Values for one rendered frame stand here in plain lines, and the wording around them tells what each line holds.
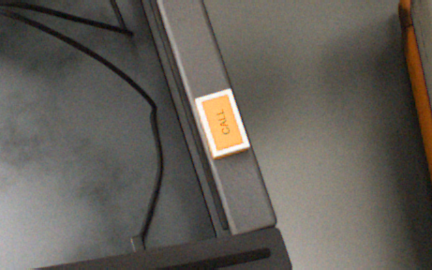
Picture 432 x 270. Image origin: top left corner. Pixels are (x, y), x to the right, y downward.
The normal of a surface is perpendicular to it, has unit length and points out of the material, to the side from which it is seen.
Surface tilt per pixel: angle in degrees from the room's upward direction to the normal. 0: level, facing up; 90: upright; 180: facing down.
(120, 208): 0
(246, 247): 43
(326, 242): 0
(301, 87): 0
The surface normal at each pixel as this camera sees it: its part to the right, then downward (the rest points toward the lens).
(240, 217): 0.05, -0.25
